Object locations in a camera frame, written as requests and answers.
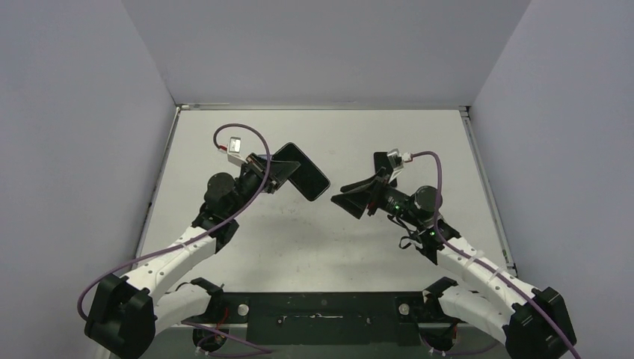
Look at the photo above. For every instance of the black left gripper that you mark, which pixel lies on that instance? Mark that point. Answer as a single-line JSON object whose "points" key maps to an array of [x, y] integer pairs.
{"points": [[279, 172]]}

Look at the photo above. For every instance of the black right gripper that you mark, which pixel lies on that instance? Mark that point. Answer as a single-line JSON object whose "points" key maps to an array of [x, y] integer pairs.
{"points": [[374, 192]]}

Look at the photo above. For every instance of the purple phone black screen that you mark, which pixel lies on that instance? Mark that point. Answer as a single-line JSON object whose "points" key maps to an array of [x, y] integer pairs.
{"points": [[380, 161]]}

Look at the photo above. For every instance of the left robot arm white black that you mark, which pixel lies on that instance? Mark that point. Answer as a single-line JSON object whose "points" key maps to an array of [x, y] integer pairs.
{"points": [[128, 311]]}

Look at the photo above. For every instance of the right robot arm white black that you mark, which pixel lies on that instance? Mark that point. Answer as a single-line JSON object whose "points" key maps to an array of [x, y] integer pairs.
{"points": [[529, 322]]}

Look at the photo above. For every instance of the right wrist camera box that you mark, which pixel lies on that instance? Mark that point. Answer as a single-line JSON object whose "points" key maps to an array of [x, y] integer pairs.
{"points": [[396, 164]]}

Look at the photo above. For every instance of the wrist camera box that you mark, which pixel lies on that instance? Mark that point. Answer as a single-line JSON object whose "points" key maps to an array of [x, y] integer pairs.
{"points": [[396, 164], [233, 151]]}

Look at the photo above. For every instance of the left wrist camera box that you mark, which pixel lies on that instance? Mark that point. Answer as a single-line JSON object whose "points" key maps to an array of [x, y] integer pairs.
{"points": [[233, 151]]}

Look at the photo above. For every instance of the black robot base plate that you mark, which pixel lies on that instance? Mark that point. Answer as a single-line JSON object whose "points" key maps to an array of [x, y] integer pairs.
{"points": [[326, 318]]}

